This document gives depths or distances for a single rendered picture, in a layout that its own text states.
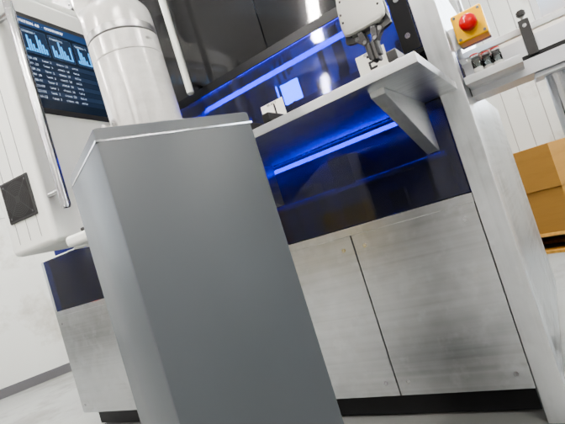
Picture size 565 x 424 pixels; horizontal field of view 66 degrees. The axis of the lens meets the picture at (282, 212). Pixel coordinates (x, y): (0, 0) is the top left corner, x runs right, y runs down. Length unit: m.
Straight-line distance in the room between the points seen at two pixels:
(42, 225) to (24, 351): 3.40
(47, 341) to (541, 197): 4.19
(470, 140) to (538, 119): 2.87
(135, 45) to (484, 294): 0.99
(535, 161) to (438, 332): 2.04
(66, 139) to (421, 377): 1.23
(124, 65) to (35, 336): 4.02
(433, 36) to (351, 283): 0.71
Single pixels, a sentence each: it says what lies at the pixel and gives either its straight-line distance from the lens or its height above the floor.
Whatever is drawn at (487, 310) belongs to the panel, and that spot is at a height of 0.30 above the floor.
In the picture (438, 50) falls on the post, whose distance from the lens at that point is 1.23.
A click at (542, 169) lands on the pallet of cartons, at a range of 3.16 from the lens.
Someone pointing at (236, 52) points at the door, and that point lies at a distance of 1.52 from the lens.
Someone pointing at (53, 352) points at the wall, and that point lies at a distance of 4.67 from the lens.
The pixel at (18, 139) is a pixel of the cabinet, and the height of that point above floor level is 1.10.
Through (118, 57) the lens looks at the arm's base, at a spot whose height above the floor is 1.00.
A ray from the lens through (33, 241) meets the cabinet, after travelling 1.35.
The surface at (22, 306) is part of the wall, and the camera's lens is 4.65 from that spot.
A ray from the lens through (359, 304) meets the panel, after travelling 1.34.
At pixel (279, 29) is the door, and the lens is 1.44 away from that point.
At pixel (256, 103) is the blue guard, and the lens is 1.44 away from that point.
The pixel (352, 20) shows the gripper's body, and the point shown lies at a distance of 1.04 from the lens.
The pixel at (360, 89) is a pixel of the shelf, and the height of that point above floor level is 0.86.
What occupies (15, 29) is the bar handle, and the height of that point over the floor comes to 1.37.
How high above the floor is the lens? 0.65
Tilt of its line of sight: 2 degrees up
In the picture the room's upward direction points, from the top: 17 degrees counter-clockwise
